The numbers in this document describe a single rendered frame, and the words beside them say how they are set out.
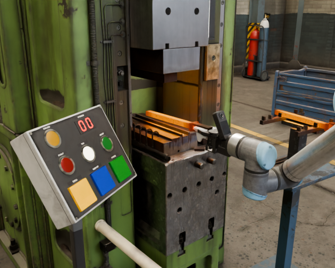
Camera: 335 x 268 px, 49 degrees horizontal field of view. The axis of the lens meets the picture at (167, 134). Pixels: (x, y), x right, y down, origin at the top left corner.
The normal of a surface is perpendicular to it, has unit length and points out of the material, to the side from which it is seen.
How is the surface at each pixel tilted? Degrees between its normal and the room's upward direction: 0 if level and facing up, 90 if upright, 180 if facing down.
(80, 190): 60
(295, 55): 90
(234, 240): 0
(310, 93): 89
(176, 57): 90
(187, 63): 90
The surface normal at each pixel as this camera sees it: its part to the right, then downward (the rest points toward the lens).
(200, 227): 0.64, 0.24
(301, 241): 0.00, -0.95
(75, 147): 0.79, -0.36
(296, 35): -0.84, 0.17
